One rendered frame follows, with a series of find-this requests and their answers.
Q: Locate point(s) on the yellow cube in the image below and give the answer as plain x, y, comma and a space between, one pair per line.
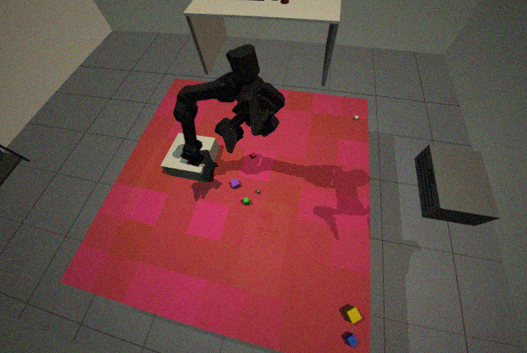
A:
352, 314

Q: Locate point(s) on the small blue block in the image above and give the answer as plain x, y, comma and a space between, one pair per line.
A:
352, 341

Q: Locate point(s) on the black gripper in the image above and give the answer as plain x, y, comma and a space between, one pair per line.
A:
255, 105

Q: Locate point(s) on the purple block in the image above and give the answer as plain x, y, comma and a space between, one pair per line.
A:
235, 183

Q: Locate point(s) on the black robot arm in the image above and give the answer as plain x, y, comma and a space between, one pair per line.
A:
245, 70

